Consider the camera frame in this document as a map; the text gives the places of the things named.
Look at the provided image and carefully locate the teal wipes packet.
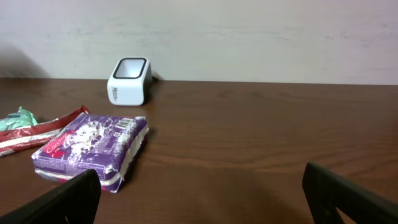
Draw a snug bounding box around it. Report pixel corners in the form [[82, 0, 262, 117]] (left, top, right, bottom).
[[1, 106, 38, 131]]

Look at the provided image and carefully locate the white barcode scanner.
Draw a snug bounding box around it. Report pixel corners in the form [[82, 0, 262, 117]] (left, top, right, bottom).
[[107, 57, 152, 106]]

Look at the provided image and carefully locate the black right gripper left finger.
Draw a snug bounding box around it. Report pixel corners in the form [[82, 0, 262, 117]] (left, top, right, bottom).
[[1, 169, 101, 223]]

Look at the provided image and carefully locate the red orange snack wrapper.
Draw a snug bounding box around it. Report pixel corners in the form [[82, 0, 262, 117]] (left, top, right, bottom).
[[1, 105, 90, 157]]

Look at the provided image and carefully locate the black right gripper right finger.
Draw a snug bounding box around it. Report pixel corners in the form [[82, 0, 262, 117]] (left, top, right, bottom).
[[302, 162, 397, 224]]

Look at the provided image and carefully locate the purple pad package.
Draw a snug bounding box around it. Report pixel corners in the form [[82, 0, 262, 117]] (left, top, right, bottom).
[[32, 113, 149, 193]]

